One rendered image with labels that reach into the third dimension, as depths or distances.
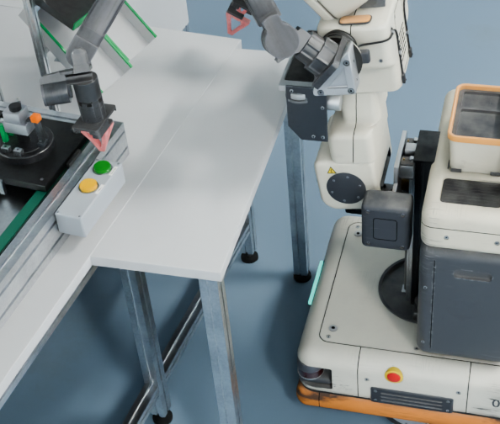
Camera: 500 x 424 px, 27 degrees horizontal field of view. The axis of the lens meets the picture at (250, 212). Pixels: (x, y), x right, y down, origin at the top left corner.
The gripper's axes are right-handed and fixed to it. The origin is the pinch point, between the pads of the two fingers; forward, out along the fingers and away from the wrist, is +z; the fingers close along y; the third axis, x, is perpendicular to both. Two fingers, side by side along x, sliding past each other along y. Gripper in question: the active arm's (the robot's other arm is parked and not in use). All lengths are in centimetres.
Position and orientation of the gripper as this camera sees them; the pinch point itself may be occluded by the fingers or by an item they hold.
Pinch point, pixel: (102, 147)
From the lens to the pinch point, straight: 248.1
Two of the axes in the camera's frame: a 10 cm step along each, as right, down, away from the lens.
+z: 1.0, 7.5, 6.5
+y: -3.3, 6.4, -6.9
